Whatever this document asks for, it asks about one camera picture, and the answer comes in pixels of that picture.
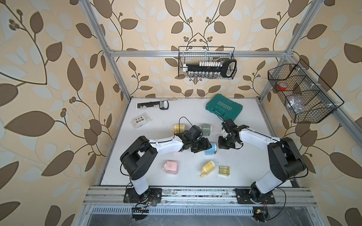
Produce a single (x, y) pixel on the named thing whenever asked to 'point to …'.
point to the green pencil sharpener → (206, 129)
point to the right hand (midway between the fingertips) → (219, 146)
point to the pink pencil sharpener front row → (170, 167)
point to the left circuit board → (139, 213)
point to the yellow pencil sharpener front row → (208, 168)
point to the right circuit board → (260, 213)
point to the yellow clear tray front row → (224, 170)
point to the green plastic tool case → (228, 108)
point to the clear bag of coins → (140, 120)
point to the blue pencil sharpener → (211, 151)
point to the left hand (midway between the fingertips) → (208, 146)
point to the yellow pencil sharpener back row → (176, 128)
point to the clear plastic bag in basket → (295, 104)
